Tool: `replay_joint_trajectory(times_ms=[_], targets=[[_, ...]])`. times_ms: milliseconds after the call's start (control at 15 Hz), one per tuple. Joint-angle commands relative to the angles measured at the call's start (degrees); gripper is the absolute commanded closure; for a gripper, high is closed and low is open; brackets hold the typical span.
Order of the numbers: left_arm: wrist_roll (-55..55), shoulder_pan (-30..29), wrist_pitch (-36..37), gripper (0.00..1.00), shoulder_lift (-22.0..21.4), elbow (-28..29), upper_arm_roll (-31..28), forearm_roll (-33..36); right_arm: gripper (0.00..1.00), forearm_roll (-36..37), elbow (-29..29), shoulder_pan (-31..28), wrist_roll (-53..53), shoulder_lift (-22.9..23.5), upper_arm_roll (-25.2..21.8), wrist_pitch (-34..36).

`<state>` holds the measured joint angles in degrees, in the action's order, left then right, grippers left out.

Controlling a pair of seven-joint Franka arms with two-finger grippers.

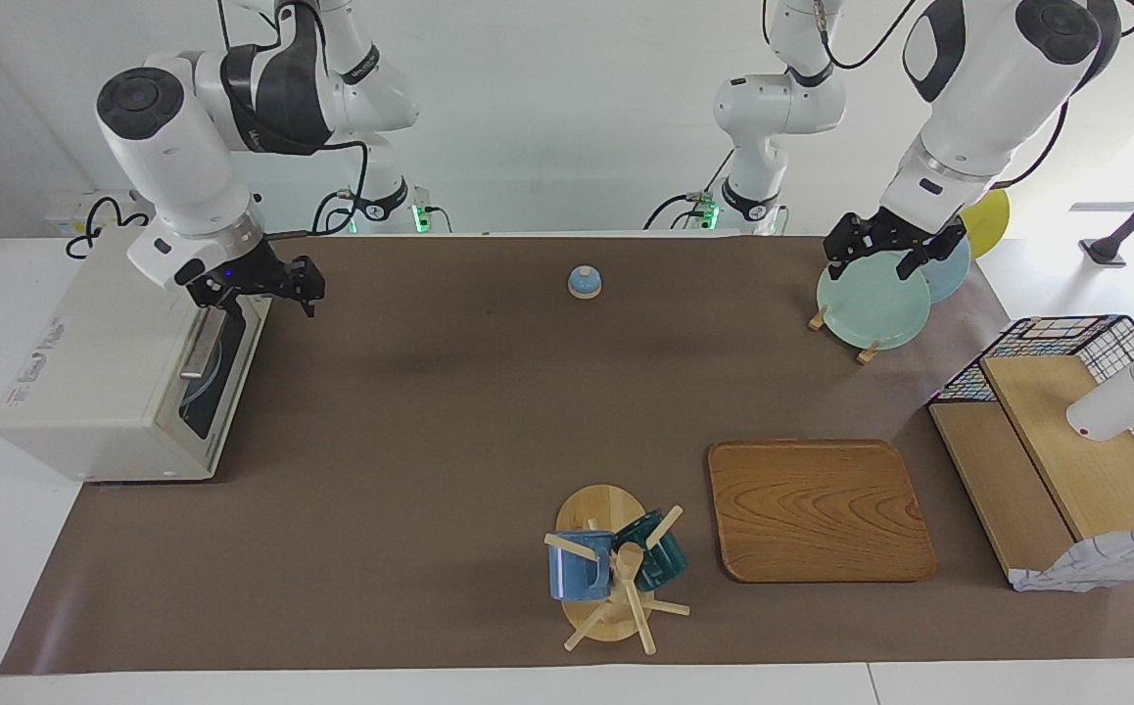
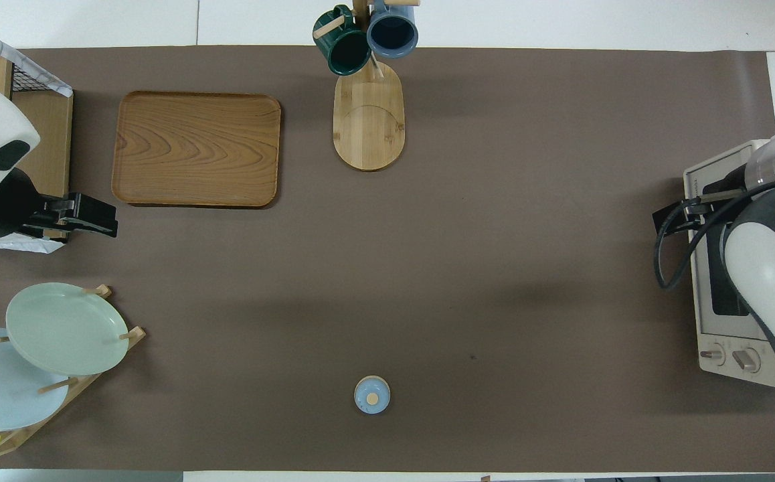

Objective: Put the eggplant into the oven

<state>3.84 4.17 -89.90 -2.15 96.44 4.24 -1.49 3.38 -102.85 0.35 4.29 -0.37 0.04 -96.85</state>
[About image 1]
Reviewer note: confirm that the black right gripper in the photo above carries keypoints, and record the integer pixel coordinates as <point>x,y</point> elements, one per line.
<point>244,279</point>

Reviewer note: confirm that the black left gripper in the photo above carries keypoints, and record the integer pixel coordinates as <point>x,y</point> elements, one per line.
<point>885,233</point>

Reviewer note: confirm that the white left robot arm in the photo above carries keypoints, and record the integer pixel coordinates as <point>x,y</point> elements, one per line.
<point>978,98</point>

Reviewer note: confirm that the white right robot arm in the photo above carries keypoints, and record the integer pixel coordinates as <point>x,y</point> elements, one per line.
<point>175,147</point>

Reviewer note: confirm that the beige toaster oven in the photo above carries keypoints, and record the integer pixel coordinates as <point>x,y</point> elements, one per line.
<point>87,362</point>

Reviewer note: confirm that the pale green plate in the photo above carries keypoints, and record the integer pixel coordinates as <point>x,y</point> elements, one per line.
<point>871,304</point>

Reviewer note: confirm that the racked light blue plate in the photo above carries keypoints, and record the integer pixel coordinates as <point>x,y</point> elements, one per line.
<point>949,279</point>

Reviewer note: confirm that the wooden plate rack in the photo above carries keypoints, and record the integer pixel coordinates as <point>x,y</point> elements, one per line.
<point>868,352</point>

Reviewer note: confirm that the yellow plate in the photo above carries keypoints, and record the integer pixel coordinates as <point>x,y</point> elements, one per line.
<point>988,220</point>

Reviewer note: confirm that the brown table mat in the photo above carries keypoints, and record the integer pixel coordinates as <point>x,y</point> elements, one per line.
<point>430,441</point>

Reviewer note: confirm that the rectangular wooden tray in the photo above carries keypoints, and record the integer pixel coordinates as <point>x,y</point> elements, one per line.
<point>822,509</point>

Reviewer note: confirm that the white power strip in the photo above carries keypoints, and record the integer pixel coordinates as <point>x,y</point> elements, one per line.
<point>63,211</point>

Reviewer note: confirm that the white cup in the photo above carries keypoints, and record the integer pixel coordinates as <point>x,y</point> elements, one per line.
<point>1115,406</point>

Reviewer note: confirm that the wooden mug tree stand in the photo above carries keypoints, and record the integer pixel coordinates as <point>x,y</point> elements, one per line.
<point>596,509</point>

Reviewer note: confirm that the dark green mug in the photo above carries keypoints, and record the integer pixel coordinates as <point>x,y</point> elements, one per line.
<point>660,558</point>

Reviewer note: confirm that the blue mug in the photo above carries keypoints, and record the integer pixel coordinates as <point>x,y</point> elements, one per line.
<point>577,578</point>

